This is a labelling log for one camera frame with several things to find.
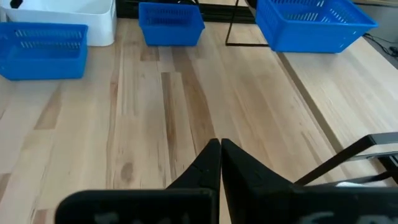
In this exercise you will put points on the wooden shelf with black legs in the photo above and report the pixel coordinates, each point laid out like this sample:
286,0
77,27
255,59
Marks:
357,93

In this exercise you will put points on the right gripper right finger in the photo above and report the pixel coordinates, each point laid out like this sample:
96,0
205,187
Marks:
280,207

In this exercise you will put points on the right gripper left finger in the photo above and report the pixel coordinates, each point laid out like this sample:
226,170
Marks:
155,207

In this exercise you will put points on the blue plastic basket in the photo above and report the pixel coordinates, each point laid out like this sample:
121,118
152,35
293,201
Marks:
43,65
298,43
171,35

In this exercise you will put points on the white plastic basket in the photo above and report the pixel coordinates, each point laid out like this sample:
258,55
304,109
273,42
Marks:
93,25

